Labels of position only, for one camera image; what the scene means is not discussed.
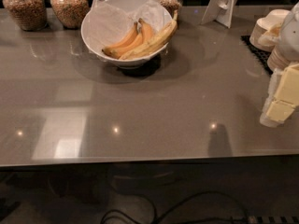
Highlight black floor cable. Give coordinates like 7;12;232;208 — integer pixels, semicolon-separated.
100;189;250;224

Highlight white paper liner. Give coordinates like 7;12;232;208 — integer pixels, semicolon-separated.
88;0;169;49

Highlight long front banana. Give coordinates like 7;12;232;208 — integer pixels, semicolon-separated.
120;10;178;61

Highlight black rubber mat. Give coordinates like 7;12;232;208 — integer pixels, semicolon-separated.
240;35;273;76

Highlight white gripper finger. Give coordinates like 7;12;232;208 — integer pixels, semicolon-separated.
260;68;283;128

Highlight rear yellow banana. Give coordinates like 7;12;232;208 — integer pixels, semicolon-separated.
109;22;138;49

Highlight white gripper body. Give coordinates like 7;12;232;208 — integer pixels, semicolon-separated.
278;2;299;62

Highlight middle yellow banana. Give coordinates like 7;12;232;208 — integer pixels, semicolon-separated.
102;19;154;59

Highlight far left grain jar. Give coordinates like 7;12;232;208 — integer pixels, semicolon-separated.
3;0;47;31

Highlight white ceramic bowl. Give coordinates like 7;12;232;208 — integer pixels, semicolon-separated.
80;0;173;69

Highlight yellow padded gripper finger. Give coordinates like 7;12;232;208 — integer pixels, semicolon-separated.
266;63;299;122

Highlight yellow banana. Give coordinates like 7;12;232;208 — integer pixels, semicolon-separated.
109;22;138;49
102;19;154;59

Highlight white standing sign holder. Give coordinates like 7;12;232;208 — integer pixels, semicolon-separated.
201;0;237;28

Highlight stack of paper bowls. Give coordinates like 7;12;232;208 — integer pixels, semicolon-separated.
249;9;290;52

